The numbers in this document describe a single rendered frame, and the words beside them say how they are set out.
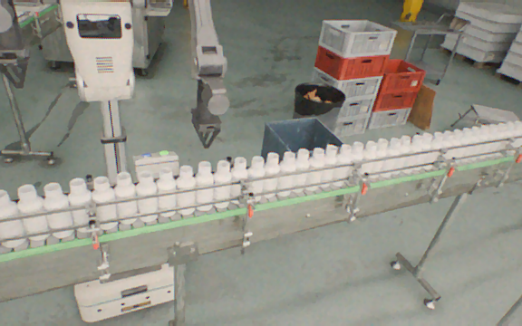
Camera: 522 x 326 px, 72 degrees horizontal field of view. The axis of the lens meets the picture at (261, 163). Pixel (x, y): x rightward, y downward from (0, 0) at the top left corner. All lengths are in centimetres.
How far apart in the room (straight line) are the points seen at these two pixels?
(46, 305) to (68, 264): 112
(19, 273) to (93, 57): 78
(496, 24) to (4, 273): 786
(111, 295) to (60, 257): 83
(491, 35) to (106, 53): 732
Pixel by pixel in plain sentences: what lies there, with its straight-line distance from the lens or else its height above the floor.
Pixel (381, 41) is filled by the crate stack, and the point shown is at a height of 102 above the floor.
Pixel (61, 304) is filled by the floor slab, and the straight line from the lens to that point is 230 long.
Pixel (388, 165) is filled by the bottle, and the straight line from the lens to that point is 152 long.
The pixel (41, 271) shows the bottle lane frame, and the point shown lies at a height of 91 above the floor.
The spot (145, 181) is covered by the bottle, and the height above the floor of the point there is 115.
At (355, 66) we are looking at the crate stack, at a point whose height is 79.
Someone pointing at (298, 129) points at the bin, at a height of 89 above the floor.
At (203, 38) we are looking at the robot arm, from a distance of 96.
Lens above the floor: 181
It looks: 34 degrees down
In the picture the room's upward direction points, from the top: 9 degrees clockwise
